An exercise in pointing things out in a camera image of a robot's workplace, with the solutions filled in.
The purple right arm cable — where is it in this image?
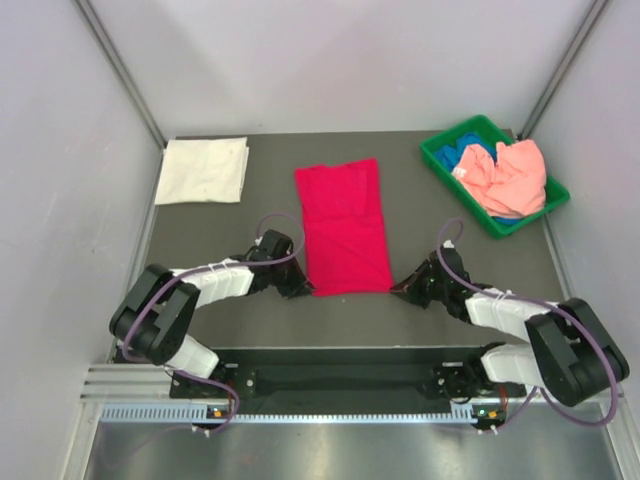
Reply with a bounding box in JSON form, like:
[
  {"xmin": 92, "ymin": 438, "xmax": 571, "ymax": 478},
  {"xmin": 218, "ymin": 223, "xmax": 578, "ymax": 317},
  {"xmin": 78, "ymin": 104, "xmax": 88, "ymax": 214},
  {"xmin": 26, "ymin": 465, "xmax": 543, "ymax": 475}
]
[{"xmin": 436, "ymin": 218, "xmax": 620, "ymax": 434}]

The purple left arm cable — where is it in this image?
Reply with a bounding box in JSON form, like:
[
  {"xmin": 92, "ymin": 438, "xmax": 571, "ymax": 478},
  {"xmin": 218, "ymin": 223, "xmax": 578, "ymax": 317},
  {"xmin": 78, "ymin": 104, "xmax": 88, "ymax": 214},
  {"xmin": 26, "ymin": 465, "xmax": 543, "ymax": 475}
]
[{"xmin": 121, "ymin": 213, "xmax": 306, "ymax": 434}]

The red t-shirt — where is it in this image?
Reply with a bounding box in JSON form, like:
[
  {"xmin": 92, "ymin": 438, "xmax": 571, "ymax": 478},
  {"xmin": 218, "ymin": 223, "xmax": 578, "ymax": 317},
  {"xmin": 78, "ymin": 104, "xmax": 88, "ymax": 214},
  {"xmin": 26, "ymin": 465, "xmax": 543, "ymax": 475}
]
[{"xmin": 294, "ymin": 158, "xmax": 392, "ymax": 297}]

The salmon pink t-shirt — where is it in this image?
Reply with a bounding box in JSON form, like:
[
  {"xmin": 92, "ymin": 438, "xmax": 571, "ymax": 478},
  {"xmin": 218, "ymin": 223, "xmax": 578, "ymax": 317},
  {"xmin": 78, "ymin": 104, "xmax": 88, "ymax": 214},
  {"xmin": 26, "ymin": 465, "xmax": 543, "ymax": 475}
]
[{"xmin": 452, "ymin": 140, "xmax": 547, "ymax": 219}]

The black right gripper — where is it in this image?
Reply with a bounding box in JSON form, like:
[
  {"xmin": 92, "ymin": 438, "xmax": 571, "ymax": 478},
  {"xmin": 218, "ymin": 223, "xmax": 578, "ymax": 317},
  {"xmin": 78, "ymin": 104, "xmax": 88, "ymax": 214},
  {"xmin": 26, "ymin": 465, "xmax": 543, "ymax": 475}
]
[{"xmin": 391, "ymin": 259, "xmax": 449, "ymax": 309}]

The green plastic bin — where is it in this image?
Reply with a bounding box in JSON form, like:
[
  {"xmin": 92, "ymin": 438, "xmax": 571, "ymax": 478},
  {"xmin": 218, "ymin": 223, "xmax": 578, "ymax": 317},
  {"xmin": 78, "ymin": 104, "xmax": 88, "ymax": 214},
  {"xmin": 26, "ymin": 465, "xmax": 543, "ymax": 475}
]
[{"xmin": 421, "ymin": 115, "xmax": 570, "ymax": 238}]

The blue t-shirt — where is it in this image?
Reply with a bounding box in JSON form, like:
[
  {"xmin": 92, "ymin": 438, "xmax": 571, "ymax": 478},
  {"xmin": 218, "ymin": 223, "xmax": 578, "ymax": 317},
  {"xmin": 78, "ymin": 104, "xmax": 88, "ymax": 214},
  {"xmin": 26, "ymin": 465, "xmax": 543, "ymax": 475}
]
[{"xmin": 434, "ymin": 132, "xmax": 497, "ymax": 173}]

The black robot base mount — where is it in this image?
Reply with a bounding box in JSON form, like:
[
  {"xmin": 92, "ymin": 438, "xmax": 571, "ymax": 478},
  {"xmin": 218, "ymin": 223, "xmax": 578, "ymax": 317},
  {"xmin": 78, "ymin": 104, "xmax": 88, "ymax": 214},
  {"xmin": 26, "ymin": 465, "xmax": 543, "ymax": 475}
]
[{"xmin": 169, "ymin": 347, "xmax": 526, "ymax": 416}]

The folded white t-shirt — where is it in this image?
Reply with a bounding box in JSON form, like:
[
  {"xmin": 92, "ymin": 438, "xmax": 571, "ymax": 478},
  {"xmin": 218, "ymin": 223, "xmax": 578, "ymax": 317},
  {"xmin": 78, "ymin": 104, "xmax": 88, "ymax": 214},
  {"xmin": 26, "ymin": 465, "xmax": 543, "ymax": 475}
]
[{"xmin": 154, "ymin": 137, "xmax": 249, "ymax": 206}]

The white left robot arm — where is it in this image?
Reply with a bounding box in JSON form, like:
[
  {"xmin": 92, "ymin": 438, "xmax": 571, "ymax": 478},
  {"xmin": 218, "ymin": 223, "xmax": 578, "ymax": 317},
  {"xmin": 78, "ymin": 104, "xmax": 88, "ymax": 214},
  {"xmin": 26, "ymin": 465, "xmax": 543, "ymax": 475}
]
[{"xmin": 109, "ymin": 229, "xmax": 315, "ymax": 397}]

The grey slotted cable duct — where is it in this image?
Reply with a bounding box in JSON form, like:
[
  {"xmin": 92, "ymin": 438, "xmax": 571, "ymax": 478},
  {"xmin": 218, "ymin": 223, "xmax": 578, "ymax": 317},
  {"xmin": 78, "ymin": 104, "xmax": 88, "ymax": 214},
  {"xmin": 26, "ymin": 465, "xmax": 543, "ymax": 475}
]
[{"xmin": 99, "ymin": 402, "xmax": 506, "ymax": 425}]

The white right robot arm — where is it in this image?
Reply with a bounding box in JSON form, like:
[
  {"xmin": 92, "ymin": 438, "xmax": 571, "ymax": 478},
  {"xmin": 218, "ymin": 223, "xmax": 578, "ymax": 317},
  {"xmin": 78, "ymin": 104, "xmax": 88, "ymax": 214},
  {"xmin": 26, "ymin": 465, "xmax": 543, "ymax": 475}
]
[{"xmin": 391, "ymin": 241, "xmax": 630, "ymax": 407}]

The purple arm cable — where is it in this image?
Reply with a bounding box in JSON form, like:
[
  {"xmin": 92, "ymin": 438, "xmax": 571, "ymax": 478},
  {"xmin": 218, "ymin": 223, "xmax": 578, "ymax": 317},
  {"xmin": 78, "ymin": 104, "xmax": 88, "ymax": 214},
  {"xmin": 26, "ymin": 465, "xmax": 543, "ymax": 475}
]
[
  {"xmin": 121, "ymin": 213, "xmax": 306, "ymax": 434},
  {"xmin": 436, "ymin": 218, "xmax": 620, "ymax": 434}
]

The aluminium frame rail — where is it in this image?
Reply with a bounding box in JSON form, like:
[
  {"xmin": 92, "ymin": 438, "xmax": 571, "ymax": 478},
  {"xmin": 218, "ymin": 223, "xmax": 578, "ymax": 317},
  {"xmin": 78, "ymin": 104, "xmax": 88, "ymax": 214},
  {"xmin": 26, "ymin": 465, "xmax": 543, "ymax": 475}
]
[{"xmin": 80, "ymin": 364, "xmax": 172, "ymax": 402}]

